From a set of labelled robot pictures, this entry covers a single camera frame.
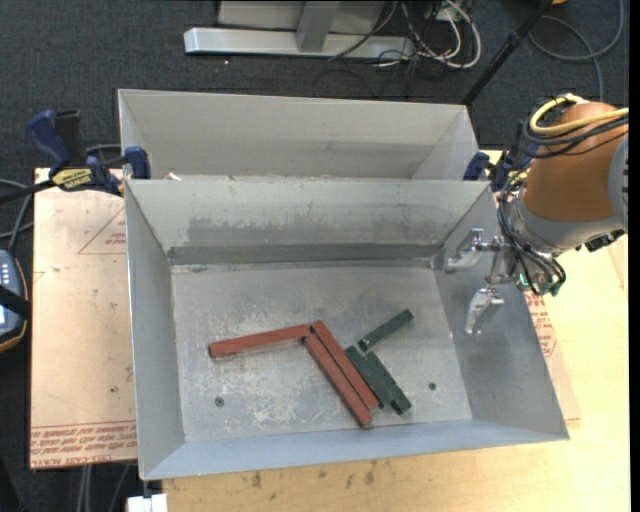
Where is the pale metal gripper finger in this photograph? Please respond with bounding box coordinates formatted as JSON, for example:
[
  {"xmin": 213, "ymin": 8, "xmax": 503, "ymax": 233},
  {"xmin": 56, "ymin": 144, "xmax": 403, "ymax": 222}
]
[
  {"xmin": 463, "ymin": 288, "xmax": 506, "ymax": 336},
  {"xmin": 445, "ymin": 228, "xmax": 487, "ymax": 274}
]

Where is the dark green flat block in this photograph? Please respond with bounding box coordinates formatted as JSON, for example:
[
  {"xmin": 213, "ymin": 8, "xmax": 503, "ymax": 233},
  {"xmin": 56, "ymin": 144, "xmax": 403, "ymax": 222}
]
[
  {"xmin": 344, "ymin": 345, "xmax": 401, "ymax": 410},
  {"xmin": 356, "ymin": 308, "xmax": 416, "ymax": 352},
  {"xmin": 364, "ymin": 351, "xmax": 414, "ymax": 416}
]

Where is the red-brown flat block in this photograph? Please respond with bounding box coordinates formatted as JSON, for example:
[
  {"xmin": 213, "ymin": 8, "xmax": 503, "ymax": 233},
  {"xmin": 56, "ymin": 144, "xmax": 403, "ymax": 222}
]
[
  {"xmin": 310, "ymin": 320, "xmax": 380, "ymax": 411},
  {"xmin": 207, "ymin": 323, "xmax": 313, "ymax": 359},
  {"xmin": 303, "ymin": 333, "xmax": 375, "ymax": 429}
]

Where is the grey metal bin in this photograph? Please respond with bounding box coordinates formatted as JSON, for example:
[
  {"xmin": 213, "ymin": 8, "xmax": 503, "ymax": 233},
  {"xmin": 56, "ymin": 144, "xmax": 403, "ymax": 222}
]
[{"xmin": 117, "ymin": 88, "xmax": 571, "ymax": 482}]

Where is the black cylinder on white bracket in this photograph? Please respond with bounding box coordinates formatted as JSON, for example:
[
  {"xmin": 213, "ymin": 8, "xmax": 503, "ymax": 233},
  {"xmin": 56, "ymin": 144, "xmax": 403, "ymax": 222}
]
[{"xmin": 583, "ymin": 230, "xmax": 626, "ymax": 253}]

